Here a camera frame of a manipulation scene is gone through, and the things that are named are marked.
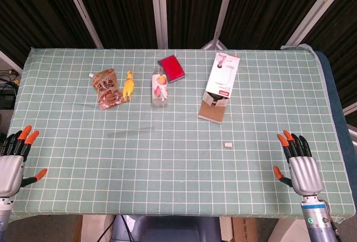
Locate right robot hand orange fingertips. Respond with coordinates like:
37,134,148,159
272,129,324,197

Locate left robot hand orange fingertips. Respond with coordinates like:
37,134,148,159
0,125,48,198

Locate clear glass test tube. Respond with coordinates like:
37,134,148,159
107,126,156,139

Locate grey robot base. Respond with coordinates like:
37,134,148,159
111,214,224,242

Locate brown cardboard carton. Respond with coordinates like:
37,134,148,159
233,217,276,242

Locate dark blue table padding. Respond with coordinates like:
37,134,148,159
315,51,357,153

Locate brown snack pouch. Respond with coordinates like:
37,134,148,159
89,68,125,111

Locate white cardboard product box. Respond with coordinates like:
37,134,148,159
197,51,241,124

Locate green checked tablecloth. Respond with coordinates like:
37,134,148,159
5,47,353,223

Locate yellow rubber chicken toy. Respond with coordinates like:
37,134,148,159
122,69,135,102

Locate clear bottle peach label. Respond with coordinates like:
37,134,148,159
151,65,169,108

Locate red stamp pad case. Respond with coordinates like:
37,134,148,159
157,54,186,84

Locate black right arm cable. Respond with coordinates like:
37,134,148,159
325,199,342,242

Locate white metal frame post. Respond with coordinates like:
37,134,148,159
0,50,23,73
201,0,238,50
149,0,170,49
284,0,347,48
60,0,104,49

